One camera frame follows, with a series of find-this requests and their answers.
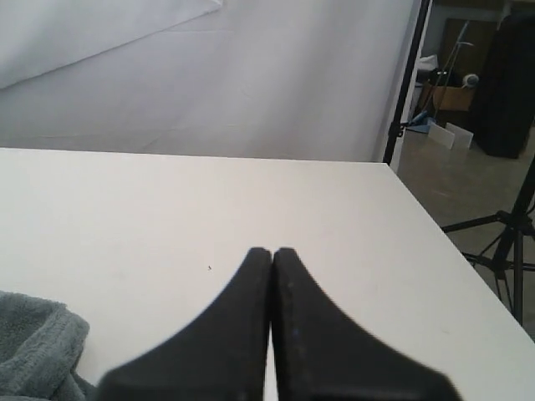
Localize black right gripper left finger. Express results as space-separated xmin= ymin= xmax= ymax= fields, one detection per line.
xmin=96 ymin=248 xmax=272 ymax=401

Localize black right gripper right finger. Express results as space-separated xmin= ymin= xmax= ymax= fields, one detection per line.
xmin=271 ymin=248 xmax=460 ymax=400

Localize grey-blue fleece towel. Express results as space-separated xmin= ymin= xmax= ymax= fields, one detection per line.
xmin=1 ymin=292 xmax=95 ymax=400

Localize black tripod stand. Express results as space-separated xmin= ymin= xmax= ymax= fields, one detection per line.
xmin=441 ymin=164 xmax=534 ymax=324

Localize black backdrop stand pole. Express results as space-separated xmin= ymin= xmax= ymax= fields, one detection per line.
xmin=382 ymin=0 xmax=431 ymax=165

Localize white flat panels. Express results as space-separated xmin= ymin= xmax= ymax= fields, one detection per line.
xmin=428 ymin=123 xmax=473 ymax=150

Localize white backdrop curtain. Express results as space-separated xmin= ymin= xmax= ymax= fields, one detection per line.
xmin=1 ymin=1 xmax=418 ymax=161

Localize brown cardboard box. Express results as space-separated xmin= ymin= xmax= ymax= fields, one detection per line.
xmin=418 ymin=82 xmax=476 ymax=112

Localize tall black case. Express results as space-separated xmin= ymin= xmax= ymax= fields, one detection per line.
xmin=468 ymin=13 xmax=534 ymax=159

